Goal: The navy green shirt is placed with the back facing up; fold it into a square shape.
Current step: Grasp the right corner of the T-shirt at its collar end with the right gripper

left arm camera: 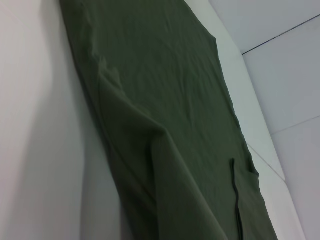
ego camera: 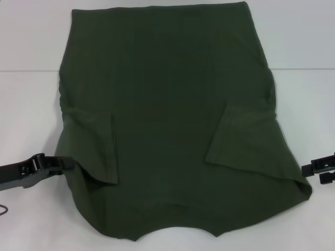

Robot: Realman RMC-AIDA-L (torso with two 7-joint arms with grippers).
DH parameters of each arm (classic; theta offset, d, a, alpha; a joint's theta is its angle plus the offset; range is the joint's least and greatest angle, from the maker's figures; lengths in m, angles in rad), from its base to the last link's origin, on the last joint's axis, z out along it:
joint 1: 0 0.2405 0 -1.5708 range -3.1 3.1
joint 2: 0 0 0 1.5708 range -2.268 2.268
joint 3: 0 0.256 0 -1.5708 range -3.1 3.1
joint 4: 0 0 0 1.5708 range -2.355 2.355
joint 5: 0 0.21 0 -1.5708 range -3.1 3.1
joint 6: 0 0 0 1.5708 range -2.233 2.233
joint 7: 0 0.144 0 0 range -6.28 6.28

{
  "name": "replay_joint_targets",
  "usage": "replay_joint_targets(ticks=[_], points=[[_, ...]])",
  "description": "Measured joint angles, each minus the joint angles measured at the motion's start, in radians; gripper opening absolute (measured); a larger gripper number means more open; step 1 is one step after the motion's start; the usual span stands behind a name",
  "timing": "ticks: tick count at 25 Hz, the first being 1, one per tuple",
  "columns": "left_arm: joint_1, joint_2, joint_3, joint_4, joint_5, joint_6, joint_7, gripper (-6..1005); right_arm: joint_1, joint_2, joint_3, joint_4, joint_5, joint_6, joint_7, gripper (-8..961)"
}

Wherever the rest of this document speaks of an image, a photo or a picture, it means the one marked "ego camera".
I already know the dark green t-shirt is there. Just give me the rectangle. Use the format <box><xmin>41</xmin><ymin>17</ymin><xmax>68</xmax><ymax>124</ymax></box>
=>
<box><xmin>51</xmin><ymin>2</ymin><xmax>314</xmax><ymax>242</ymax></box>

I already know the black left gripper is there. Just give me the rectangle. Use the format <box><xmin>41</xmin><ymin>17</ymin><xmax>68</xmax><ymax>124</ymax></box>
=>
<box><xmin>0</xmin><ymin>153</ymin><xmax>75</xmax><ymax>190</ymax></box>

